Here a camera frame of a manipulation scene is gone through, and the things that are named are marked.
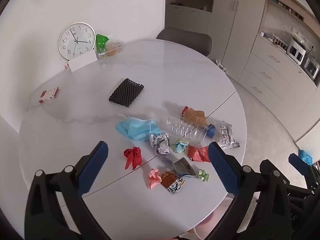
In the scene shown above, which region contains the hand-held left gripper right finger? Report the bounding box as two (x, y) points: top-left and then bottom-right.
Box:
(207, 141), (292, 240)

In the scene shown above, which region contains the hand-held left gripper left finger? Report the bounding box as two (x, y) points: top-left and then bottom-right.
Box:
(24, 141), (110, 240)

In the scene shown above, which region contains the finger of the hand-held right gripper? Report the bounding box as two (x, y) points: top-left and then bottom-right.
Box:
(288, 153), (313, 180)
(259, 159), (274, 173)

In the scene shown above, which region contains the blue face mask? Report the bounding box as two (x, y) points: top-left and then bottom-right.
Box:
(115, 114), (163, 142)

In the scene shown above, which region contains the green crumpled paper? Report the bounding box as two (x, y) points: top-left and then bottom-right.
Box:
(196, 169), (210, 182)

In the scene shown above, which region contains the red snack wrapper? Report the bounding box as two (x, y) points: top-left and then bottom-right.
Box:
(187, 145), (212, 163)

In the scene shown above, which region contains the clear printed plastic wrapper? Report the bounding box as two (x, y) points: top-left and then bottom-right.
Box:
(214, 121), (241, 149)

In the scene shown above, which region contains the grey flattened carton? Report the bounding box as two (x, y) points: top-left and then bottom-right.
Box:
(160, 155), (198, 178)

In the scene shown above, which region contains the light blue crumpled paper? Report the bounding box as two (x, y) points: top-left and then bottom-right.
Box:
(171, 141), (190, 153)

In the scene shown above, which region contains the brown printed wrapper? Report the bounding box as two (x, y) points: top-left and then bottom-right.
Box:
(160, 171), (186, 195)

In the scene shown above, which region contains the clear plastic bottle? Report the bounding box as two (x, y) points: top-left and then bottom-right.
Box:
(166, 115), (216, 145)

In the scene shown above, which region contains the brown crumpled wrapper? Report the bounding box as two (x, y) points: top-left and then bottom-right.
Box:
(181, 106), (207, 127)

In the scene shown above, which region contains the pink crumpled paper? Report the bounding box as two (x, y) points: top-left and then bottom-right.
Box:
(147, 169), (162, 189)

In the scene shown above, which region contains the grey crumpled printed paper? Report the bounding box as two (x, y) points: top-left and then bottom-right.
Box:
(149, 133), (171, 157)

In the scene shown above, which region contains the black foam net sleeve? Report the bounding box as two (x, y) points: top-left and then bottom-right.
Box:
(109, 78), (145, 108)

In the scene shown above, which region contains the red and white box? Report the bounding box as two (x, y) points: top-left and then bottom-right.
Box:
(39, 86), (60, 104)

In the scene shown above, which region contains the beige drawer cabinet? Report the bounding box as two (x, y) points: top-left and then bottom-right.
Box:
(237, 34), (320, 120)

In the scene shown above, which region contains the silver kitchen appliance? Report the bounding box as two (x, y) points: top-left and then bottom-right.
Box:
(302, 55), (320, 80)

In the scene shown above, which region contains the white paper card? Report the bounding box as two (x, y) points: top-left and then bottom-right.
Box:
(68, 51), (98, 73)

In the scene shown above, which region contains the white kitchen appliance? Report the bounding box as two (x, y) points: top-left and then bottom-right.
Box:
(286, 37), (307, 65)

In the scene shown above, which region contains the clear plastic food container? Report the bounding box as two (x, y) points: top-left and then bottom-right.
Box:
(96, 39), (125, 59)

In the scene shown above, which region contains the green plastic bag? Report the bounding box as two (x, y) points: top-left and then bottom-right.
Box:
(96, 34), (110, 50)

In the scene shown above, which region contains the grey chair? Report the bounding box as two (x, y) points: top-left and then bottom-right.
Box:
(156, 27), (212, 57)

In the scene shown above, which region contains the beige tall cabinet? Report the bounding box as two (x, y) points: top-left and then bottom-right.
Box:
(164, 0), (268, 80)

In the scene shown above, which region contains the row of books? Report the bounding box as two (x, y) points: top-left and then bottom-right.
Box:
(267, 0), (304, 22)

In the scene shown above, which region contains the white wire dish rack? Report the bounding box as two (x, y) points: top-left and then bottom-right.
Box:
(271, 34), (288, 53)

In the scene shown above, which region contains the white round wall clock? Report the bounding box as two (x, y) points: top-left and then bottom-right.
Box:
(58, 22), (97, 60)

